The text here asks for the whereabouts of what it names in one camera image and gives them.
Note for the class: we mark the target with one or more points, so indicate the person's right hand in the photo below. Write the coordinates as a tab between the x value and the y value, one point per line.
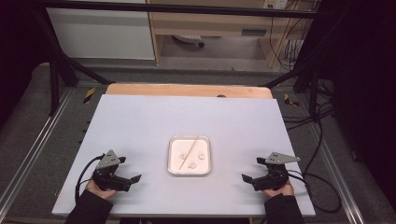
280	191

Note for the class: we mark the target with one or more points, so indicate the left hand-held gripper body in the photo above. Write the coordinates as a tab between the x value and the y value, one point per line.
107	174

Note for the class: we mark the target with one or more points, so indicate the chair base with caster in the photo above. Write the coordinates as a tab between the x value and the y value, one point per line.
188	38

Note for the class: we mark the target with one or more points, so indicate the person's left hand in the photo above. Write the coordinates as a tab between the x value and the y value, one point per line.
104	193

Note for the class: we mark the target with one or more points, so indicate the aluminium floor rail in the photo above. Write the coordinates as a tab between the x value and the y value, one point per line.
337	174
34	146

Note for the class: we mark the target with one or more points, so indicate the white cabinet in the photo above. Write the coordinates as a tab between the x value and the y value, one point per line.
102	34

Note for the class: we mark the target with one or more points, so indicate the white board sheet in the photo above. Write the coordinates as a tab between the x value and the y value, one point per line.
140	124

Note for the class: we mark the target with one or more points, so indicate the light wooden desk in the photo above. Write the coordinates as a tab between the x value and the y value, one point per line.
202	26

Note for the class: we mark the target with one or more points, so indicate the yellow black tape strip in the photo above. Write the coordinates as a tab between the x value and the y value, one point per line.
291	101
89	95

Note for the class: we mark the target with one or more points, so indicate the white power strip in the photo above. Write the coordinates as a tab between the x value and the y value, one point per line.
275	3

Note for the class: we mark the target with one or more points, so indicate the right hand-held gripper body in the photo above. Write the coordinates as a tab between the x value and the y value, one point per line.
275	175

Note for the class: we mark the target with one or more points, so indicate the square metal tray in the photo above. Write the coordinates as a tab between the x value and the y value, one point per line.
177	168

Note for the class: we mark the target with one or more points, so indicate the black metal frame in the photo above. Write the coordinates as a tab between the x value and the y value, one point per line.
186	8

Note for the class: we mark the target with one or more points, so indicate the thin wooden skewer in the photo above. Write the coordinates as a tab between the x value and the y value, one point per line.
189	153

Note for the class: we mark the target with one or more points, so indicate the wooden table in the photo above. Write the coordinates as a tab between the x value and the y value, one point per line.
186	90

